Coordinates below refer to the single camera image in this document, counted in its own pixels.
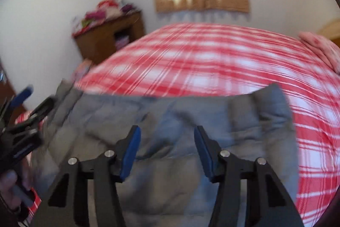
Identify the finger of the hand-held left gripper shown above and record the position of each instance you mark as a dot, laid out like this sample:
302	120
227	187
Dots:
42	109
24	95

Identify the brown wooden desk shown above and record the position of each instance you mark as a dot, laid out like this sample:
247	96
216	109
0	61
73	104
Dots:
98	40

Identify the grey puffer jacket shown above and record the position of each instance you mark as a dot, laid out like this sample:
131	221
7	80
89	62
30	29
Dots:
164	136

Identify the purple clothes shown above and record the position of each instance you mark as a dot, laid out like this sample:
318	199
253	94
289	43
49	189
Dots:
127	8

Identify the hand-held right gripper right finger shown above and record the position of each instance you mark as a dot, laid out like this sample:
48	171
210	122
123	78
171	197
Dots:
204	155

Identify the wooden headboard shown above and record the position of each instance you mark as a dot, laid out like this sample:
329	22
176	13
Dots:
330	27

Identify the person's left hand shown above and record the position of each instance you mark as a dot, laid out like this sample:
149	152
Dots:
9	180

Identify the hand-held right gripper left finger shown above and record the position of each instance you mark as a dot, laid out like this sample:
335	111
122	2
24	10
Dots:
130	152

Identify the bed with red plaid sheet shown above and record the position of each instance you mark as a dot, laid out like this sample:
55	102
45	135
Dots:
212	56

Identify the pink floral pillow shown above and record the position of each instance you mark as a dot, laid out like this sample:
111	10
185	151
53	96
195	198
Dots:
321	48

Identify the magenta clothes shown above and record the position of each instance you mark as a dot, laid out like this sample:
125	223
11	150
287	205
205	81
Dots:
94	15

